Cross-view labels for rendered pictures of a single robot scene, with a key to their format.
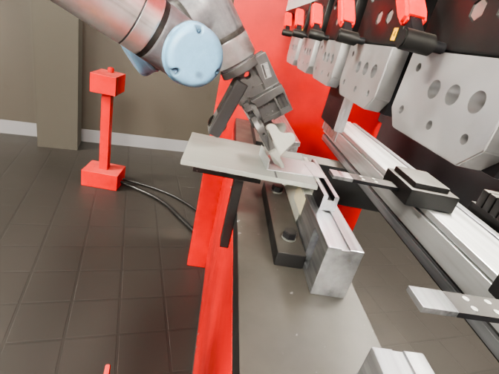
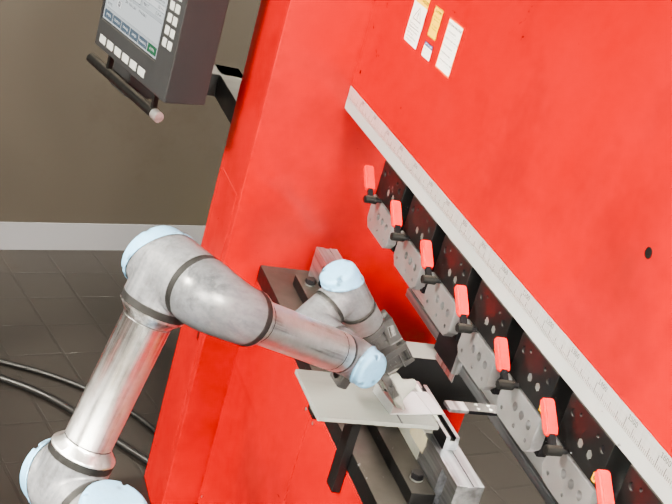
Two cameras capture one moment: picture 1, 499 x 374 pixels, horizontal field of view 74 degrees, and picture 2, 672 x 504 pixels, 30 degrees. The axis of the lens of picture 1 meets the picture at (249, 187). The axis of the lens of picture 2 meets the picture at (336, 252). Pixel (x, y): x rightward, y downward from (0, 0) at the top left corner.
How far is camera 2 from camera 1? 1.93 m
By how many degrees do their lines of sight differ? 13
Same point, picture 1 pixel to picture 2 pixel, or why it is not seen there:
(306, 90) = not seen: hidden behind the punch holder
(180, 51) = (366, 373)
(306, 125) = (376, 267)
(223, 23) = (363, 308)
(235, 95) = not seen: hidden behind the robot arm
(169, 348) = not seen: outside the picture
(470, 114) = (526, 429)
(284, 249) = (416, 490)
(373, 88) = (485, 379)
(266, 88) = (391, 344)
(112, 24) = (330, 366)
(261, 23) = (306, 126)
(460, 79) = (523, 409)
